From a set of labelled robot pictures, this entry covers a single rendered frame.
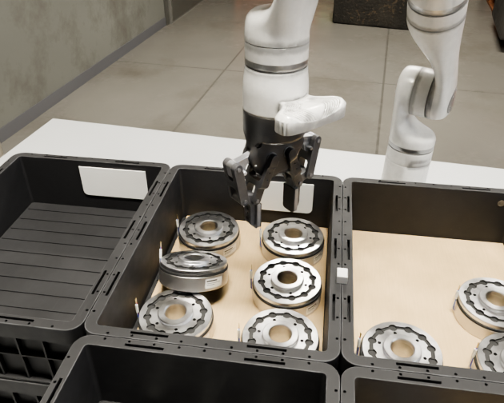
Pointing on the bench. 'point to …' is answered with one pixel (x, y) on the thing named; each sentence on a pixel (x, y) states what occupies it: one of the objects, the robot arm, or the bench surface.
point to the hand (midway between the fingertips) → (272, 207)
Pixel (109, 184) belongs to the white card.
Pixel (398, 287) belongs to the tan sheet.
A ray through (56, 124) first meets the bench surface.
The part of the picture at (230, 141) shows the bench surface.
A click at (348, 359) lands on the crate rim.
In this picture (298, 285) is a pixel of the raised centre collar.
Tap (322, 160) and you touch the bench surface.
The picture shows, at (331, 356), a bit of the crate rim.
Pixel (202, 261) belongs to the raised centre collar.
